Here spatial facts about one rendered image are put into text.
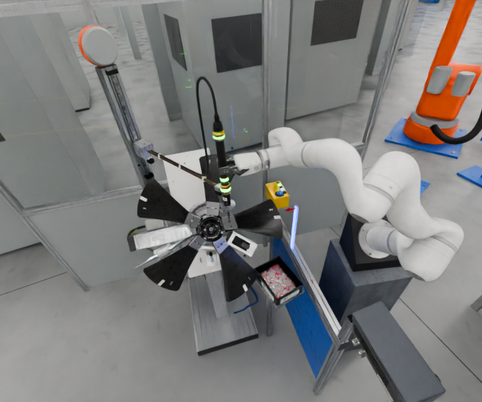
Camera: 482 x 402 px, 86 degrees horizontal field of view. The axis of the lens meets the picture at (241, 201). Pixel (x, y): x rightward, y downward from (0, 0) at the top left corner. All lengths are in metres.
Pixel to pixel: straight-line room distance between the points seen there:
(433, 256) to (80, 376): 2.31
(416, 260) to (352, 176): 0.44
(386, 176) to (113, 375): 2.17
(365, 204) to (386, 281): 0.79
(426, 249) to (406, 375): 0.39
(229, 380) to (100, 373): 0.93
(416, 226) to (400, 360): 0.39
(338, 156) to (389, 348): 0.59
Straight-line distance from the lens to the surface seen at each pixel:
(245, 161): 1.05
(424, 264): 1.08
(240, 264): 1.34
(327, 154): 0.77
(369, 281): 1.47
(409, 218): 0.91
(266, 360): 2.20
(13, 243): 3.57
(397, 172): 0.81
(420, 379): 0.98
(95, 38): 1.47
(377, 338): 0.99
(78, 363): 2.56
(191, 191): 1.48
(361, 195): 0.76
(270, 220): 1.31
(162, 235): 1.39
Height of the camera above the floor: 2.10
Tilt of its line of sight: 41 degrees down
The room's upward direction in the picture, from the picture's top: 4 degrees counter-clockwise
